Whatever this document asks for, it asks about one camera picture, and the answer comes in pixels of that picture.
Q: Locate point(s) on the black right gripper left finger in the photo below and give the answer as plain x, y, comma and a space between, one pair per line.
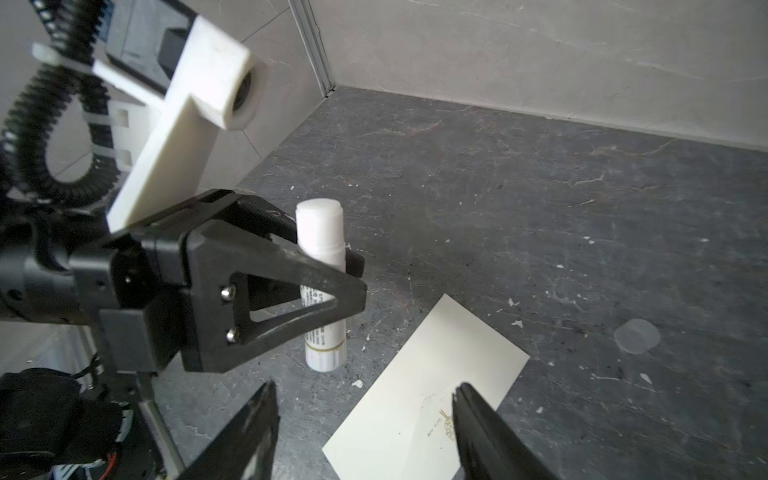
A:
245, 448

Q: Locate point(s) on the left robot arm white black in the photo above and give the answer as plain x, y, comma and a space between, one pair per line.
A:
48, 418

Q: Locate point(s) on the translucent glue stick cap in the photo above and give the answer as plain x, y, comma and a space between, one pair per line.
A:
637, 336

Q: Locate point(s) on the white paper envelope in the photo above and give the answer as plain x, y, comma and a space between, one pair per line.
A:
402, 428

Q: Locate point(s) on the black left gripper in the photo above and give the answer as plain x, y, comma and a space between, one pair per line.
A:
223, 294

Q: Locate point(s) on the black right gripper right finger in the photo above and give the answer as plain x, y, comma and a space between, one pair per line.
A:
487, 447

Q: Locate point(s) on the aluminium frame left post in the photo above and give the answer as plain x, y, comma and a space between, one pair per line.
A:
312, 40

